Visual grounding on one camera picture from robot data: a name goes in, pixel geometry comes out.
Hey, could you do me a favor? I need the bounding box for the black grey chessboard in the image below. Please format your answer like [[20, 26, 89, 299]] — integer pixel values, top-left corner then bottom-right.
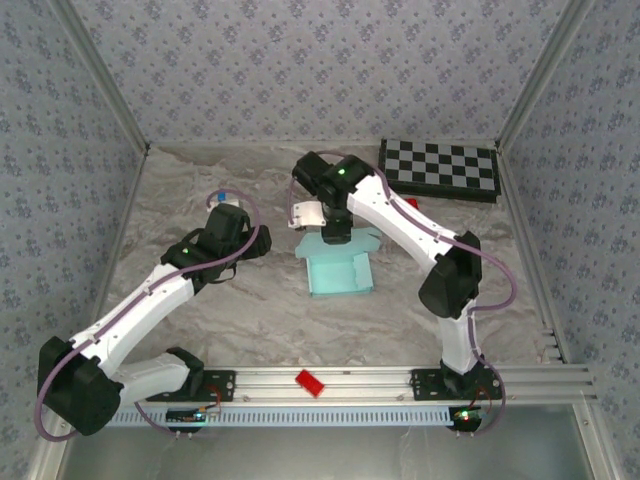
[[375, 137, 502, 204]]

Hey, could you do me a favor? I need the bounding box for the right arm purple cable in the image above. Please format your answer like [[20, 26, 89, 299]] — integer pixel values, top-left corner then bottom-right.
[[285, 149, 519, 437]]

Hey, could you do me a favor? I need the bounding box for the aluminium side rail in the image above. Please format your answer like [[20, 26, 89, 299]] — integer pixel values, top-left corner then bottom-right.
[[92, 147, 151, 341], [497, 144, 571, 364]]

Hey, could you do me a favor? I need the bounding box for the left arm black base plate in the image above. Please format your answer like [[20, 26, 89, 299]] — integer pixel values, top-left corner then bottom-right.
[[144, 368, 237, 403]]

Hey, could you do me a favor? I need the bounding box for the aluminium mounting rail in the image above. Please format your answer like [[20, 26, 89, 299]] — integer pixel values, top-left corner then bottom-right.
[[114, 364, 599, 406]]

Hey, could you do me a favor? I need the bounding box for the grey metal panel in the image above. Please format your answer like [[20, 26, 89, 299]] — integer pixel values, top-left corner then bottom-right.
[[54, 423, 596, 480]]

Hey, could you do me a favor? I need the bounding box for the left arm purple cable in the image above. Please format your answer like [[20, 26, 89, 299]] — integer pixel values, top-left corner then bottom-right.
[[33, 187, 262, 444]]

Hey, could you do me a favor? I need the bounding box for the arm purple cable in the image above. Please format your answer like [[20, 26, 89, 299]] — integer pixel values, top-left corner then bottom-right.
[[285, 149, 519, 437], [33, 187, 262, 444]]

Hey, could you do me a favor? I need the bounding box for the aluminium frame post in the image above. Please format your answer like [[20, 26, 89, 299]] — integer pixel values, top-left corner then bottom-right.
[[497, 0, 599, 151], [49, 0, 152, 154]]

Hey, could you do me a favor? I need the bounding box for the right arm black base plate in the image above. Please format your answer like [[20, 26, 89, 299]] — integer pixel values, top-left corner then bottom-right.
[[410, 368, 503, 402]]

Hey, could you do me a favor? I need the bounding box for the blue slotted cable duct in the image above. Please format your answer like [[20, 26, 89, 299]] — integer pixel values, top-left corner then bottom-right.
[[117, 405, 459, 427]]

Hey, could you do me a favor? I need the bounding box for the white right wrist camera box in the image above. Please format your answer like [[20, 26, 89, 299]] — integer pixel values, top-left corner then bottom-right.
[[291, 199, 325, 230]]

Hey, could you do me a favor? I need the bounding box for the long red toy brick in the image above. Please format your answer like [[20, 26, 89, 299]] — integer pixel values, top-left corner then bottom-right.
[[294, 368, 326, 399]]

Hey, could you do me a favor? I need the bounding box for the light blue paper box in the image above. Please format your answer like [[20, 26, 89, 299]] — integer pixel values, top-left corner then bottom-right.
[[294, 227, 381, 300]]

